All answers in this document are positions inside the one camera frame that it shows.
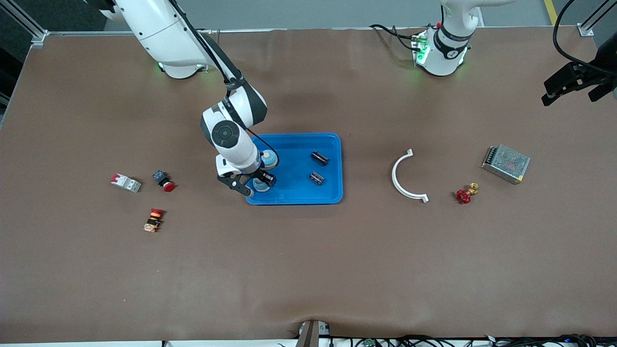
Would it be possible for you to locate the blue plastic tray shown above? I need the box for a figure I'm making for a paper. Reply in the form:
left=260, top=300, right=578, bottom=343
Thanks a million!
left=245, top=133, right=344, bottom=206

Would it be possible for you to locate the metal mesh power supply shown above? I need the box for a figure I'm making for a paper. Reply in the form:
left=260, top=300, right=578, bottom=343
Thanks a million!
left=481, top=144, right=531, bottom=186

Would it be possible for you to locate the red orange emergency stop button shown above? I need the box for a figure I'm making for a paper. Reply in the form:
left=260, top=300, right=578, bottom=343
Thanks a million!
left=143, top=208, right=165, bottom=233

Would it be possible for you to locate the red white circuit breaker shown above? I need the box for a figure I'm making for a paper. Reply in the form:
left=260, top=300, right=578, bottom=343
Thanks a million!
left=110, top=173, right=142, bottom=193

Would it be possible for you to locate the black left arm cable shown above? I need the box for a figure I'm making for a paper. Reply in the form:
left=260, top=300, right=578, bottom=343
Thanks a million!
left=552, top=0, right=617, bottom=78

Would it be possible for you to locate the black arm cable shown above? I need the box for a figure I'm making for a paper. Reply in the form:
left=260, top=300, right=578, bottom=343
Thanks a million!
left=552, top=0, right=617, bottom=78
left=166, top=0, right=281, bottom=167

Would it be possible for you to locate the red push button switch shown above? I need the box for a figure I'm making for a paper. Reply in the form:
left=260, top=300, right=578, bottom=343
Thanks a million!
left=152, top=170, right=176, bottom=193

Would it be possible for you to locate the white curved bracket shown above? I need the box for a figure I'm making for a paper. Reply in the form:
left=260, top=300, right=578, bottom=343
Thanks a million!
left=391, top=149, right=429, bottom=204

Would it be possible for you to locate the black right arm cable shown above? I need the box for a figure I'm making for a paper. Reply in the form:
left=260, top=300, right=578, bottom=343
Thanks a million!
left=166, top=0, right=281, bottom=167

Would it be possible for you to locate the brass valve red handle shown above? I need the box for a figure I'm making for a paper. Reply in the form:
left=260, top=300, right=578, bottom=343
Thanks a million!
left=456, top=183, right=480, bottom=205

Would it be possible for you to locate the metal clamp bracket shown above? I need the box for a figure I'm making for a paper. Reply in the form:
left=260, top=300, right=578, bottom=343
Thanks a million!
left=295, top=320, right=332, bottom=347

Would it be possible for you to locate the black base cable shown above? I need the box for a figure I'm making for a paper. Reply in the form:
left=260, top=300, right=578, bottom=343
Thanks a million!
left=370, top=23, right=421, bottom=53

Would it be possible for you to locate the black cable bundle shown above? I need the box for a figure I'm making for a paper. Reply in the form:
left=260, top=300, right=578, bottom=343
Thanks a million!
left=333, top=334, right=617, bottom=347

